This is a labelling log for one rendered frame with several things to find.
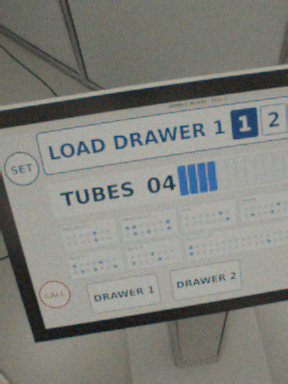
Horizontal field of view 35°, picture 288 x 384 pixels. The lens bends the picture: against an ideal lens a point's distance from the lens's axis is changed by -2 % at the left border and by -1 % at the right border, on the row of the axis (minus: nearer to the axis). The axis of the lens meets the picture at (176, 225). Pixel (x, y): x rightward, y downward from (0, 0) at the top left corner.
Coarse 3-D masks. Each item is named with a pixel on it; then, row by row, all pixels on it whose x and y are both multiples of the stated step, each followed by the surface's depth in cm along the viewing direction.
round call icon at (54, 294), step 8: (48, 280) 58; (56, 280) 58; (64, 280) 58; (40, 288) 58; (48, 288) 58; (56, 288) 58; (64, 288) 58; (40, 296) 59; (48, 296) 59; (56, 296) 59; (64, 296) 59; (40, 304) 59; (48, 304) 59; (56, 304) 59; (64, 304) 59; (72, 304) 59
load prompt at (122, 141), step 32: (64, 128) 51; (96, 128) 52; (128, 128) 52; (160, 128) 52; (192, 128) 53; (224, 128) 53; (256, 128) 54; (64, 160) 53; (96, 160) 53; (128, 160) 53
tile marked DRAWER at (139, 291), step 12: (132, 276) 59; (144, 276) 59; (156, 276) 59; (96, 288) 59; (108, 288) 59; (120, 288) 59; (132, 288) 59; (144, 288) 60; (156, 288) 60; (96, 300) 60; (108, 300) 60; (120, 300) 60; (132, 300) 60; (144, 300) 60; (156, 300) 60; (96, 312) 60
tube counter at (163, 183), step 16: (208, 160) 54; (224, 160) 55; (240, 160) 55; (256, 160) 55; (272, 160) 55; (144, 176) 54; (160, 176) 54; (176, 176) 55; (192, 176) 55; (208, 176) 55; (224, 176) 55; (240, 176) 55; (256, 176) 56; (272, 176) 56; (160, 192) 55; (176, 192) 55; (192, 192) 56; (208, 192) 56
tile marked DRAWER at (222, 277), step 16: (176, 272) 59; (192, 272) 60; (208, 272) 60; (224, 272) 60; (240, 272) 60; (176, 288) 60; (192, 288) 60; (208, 288) 61; (224, 288) 61; (240, 288) 61
